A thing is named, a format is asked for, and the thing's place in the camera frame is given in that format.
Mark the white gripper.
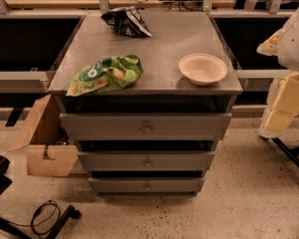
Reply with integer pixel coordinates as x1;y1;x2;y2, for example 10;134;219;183
258;73;299;138

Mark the grey bottom drawer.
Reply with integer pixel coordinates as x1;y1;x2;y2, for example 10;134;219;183
89;178;204;193

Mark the grey drawer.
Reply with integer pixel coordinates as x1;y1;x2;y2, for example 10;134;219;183
78;150;214;171
89;178;204;193
60;113;231;140

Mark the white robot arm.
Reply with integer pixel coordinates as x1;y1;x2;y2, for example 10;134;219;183
257;7;299;138

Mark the grey drawer cabinet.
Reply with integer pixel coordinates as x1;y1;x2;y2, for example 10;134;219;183
47;9;244;195

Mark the grey top drawer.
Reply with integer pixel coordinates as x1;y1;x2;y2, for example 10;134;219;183
60;113;231;140

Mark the grey middle drawer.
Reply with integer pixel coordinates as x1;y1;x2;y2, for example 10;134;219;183
78;150;214;171

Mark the black stand leg right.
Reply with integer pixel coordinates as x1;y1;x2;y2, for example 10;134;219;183
272;137;299;168

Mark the black stand leg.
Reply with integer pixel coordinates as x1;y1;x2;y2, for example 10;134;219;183
0;201;81;239
272;137;299;168

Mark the white paper bowl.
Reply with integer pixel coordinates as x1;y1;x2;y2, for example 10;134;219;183
178;53;228;86

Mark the green chip bag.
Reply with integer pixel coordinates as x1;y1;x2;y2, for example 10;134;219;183
67;55;144;97

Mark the dark blue chip bag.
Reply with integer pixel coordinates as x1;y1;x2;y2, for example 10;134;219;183
101;6;151;38

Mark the cardboard box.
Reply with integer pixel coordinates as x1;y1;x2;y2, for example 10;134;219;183
8;95;78;177

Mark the black stand leg left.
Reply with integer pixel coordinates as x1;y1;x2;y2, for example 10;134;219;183
0;201;81;239

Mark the black cable on floor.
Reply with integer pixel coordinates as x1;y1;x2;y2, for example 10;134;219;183
3;199;62;236

